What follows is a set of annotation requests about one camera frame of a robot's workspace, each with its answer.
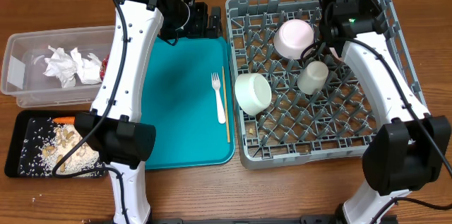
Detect white plastic fork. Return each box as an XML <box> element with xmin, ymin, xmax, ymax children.
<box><xmin>211</xmin><ymin>72</ymin><xmax>226</xmax><ymax>124</ymax></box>

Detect red snack wrapper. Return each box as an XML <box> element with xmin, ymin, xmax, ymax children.
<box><xmin>100</xmin><ymin>55</ymin><xmax>109</xmax><ymax>81</ymax></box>

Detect small white plate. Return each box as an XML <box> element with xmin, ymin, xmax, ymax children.
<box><xmin>234</xmin><ymin>73</ymin><xmax>272</xmax><ymax>116</ymax></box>

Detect white napkin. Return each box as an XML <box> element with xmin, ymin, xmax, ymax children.
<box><xmin>71</xmin><ymin>47</ymin><xmax>102</xmax><ymax>85</ymax></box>

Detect pink bowl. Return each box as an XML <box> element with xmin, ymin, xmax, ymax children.
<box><xmin>273</xmin><ymin>19</ymin><xmax>314</xmax><ymax>59</ymax></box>

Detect white tissue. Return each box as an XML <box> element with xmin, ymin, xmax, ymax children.
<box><xmin>43</xmin><ymin>45</ymin><xmax>77</xmax><ymax>88</ymax></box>

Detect wooden chopstick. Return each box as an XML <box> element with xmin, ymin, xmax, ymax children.
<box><xmin>222</xmin><ymin>66</ymin><xmax>231</xmax><ymax>143</ymax></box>

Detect white paper cup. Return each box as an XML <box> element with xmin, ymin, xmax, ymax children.
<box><xmin>297</xmin><ymin>61</ymin><xmax>329</xmax><ymax>95</ymax></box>

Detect orange carrot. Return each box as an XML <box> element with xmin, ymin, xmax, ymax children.
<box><xmin>52</xmin><ymin>117</ymin><xmax>76</xmax><ymax>125</ymax></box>

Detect rice and peanuts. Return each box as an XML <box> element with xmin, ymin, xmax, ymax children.
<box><xmin>18</xmin><ymin>117</ymin><xmax>103</xmax><ymax>178</ymax></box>

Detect large pink plate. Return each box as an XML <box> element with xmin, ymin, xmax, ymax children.
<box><xmin>329</xmin><ymin>47</ymin><xmax>345</xmax><ymax>63</ymax></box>

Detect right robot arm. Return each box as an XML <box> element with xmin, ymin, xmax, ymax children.
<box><xmin>319</xmin><ymin>0</ymin><xmax>451</xmax><ymax>223</ymax></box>

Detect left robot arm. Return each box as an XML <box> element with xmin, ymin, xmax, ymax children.
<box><xmin>75</xmin><ymin>0</ymin><xmax>220</xmax><ymax>223</ymax></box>

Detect grey dishwasher rack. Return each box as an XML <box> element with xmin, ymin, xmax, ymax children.
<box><xmin>225</xmin><ymin>0</ymin><xmax>427</xmax><ymax>170</ymax></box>

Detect clear plastic bin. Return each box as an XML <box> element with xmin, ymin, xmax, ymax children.
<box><xmin>1</xmin><ymin>26</ymin><xmax>114</xmax><ymax>108</ymax></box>

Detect black tray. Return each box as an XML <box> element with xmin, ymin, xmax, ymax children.
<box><xmin>4</xmin><ymin>110</ymin><xmax>107</xmax><ymax>179</ymax></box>

